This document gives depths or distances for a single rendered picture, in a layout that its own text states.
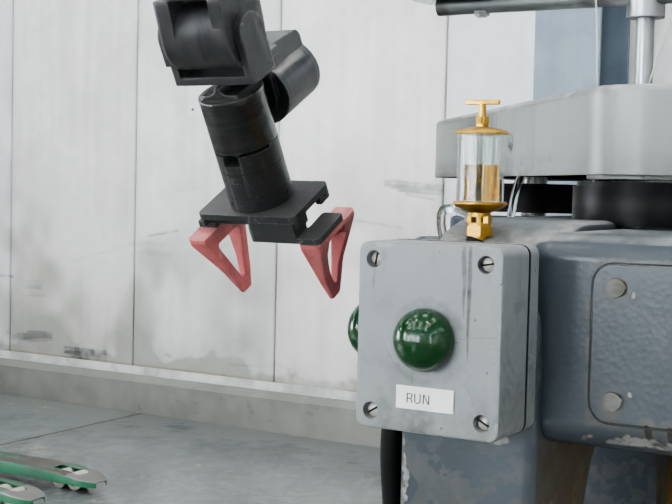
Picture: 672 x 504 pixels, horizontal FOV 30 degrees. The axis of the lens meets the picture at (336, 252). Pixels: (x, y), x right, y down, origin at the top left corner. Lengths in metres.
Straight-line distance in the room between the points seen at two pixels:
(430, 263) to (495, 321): 0.04
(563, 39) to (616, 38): 0.42
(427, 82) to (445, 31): 0.27
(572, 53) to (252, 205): 4.63
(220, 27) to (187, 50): 0.04
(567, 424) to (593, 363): 0.03
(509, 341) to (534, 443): 0.07
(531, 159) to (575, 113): 0.09
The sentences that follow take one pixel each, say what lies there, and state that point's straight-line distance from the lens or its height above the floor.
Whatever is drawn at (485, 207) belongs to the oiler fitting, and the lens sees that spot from 0.66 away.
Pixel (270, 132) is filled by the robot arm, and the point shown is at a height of 1.40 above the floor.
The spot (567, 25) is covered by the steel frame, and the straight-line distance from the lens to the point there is 5.69.
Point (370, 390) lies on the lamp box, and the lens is 0.61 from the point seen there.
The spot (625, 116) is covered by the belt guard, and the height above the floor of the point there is 1.40.
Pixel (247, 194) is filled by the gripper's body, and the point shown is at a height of 1.35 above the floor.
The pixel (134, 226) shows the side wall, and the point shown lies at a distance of 7.48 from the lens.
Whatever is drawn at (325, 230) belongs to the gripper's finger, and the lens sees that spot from 1.07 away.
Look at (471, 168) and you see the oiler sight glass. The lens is 0.66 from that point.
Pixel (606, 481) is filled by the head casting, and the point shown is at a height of 1.17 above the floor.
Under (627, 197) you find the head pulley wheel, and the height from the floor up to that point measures 1.35.
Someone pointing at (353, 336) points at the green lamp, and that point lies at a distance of 0.62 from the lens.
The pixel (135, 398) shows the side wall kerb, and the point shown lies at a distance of 7.50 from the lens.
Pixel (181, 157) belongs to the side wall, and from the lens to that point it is 7.26.
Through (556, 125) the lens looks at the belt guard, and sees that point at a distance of 0.80.
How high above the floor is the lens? 1.36
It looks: 3 degrees down
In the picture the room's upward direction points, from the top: 1 degrees clockwise
